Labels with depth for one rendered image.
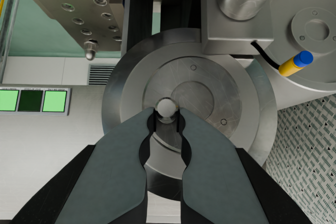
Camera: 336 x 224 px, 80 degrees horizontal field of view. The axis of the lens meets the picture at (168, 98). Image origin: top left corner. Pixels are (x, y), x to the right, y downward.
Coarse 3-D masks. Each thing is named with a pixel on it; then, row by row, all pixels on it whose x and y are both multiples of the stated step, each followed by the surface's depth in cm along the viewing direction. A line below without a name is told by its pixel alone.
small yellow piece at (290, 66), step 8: (256, 48) 15; (264, 56) 14; (296, 56) 12; (304, 56) 11; (312, 56) 11; (272, 64) 14; (288, 64) 12; (296, 64) 12; (304, 64) 12; (280, 72) 13; (288, 72) 13
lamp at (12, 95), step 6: (0, 90) 51; (6, 90) 51; (12, 90) 51; (0, 96) 50; (6, 96) 50; (12, 96) 50; (0, 102) 50; (6, 102) 50; (12, 102) 50; (0, 108) 50; (6, 108) 50; (12, 108) 50
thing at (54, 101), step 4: (48, 92) 50; (52, 92) 50; (56, 92) 50; (60, 92) 50; (64, 92) 50; (48, 96) 50; (52, 96) 50; (56, 96) 50; (60, 96) 50; (64, 96) 50; (44, 100) 50; (48, 100) 50; (52, 100) 50; (56, 100) 50; (60, 100) 50; (64, 100) 50; (44, 104) 50; (48, 104) 50; (52, 104) 50; (56, 104) 50; (60, 104) 50; (44, 108) 50; (48, 108) 50; (52, 108) 50; (56, 108) 50; (60, 108) 50
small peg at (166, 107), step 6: (156, 102) 12; (162, 102) 12; (168, 102) 12; (174, 102) 12; (156, 108) 12; (162, 108) 12; (168, 108) 12; (174, 108) 12; (156, 114) 12; (162, 114) 12; (168, 114) 12; (174, 114) 12; (162, 120) 13; (168, 120) 13
